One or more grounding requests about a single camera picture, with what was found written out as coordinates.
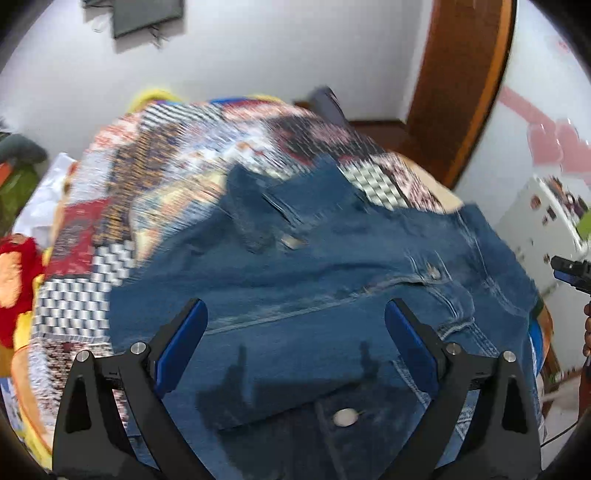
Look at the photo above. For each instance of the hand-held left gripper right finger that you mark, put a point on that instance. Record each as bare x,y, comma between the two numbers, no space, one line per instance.
411,346

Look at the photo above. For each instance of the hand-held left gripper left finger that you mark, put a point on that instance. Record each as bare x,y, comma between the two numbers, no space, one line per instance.
182,346

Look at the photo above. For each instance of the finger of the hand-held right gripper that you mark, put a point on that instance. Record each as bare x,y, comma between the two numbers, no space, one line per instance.
570,264
564,277

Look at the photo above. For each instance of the blue denim jacket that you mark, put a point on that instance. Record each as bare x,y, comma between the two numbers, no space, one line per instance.
300,277

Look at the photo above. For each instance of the person's right hand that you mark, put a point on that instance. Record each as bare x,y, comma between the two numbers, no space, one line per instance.
588,327

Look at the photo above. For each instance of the tan blanket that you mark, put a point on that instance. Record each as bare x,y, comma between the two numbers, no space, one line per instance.
438,189

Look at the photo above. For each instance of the patchwork printed blanket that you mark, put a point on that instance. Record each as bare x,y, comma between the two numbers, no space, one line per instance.
138,184

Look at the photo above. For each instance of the red plush toy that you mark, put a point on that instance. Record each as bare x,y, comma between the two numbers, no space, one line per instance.
23,251

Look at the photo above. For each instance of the wooden door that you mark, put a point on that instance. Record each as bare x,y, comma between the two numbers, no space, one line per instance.
461,92

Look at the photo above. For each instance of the white cloth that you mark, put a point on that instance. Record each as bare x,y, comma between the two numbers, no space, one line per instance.
46,194

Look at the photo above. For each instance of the green box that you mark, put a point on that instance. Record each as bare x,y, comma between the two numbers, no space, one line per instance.
14,198

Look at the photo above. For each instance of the dark blue cloth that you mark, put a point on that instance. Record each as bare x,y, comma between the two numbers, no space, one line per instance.
328,108

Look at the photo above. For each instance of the yellow blanket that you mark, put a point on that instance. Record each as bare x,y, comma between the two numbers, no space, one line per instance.
154,94

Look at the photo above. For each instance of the grey neck pillow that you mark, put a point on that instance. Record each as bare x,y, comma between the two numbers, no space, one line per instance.
18,147

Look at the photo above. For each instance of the pink wall decoration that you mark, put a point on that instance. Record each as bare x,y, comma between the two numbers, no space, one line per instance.
554,138

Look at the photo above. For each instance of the wall television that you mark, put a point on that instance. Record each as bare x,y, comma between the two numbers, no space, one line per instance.
138,14

